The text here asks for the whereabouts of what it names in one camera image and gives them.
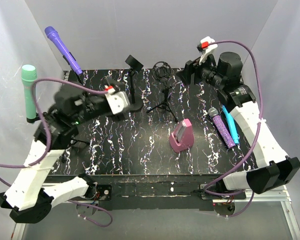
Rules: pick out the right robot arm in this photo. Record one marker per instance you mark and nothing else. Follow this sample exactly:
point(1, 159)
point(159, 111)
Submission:
point(274, 166)

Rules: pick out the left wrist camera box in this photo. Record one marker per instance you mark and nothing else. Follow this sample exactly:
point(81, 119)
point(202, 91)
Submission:
point(118, 100)

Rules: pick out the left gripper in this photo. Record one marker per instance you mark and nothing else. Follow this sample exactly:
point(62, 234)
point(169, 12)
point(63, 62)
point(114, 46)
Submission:
point(122, 113)

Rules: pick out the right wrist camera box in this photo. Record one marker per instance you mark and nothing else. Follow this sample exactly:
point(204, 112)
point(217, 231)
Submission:
point(206, 47)

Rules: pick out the glitter purple microphone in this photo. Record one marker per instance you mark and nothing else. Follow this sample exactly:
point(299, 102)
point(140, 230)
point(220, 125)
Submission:
point(222, 129)

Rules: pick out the green microphone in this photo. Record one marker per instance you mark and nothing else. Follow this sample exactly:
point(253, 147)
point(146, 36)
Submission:
point(28, 76)

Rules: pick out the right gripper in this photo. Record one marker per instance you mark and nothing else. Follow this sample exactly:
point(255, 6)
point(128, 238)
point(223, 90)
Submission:
point(190, 68)

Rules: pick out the black round-base desk stand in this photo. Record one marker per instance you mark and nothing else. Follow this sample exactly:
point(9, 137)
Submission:
point(136, 103)

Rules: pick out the black tripod shock-mount stand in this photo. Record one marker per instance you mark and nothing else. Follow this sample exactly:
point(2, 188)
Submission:
point(162, 72)

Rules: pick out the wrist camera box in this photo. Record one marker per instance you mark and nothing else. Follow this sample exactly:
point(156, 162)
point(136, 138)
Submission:
point(206, 47)
point(118, 100)

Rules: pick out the blue microphone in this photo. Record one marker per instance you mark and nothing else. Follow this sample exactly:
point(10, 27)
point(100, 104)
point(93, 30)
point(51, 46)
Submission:
point(231, 125)

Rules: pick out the pink phone dock stand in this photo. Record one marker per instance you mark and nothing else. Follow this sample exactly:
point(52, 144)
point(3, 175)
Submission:
point(182, 138)

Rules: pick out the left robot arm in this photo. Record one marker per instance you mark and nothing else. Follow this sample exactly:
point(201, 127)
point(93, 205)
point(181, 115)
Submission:
point(74, 105)

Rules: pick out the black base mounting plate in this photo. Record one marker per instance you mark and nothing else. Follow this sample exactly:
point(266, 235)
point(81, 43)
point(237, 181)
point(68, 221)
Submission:
point(157, 191)

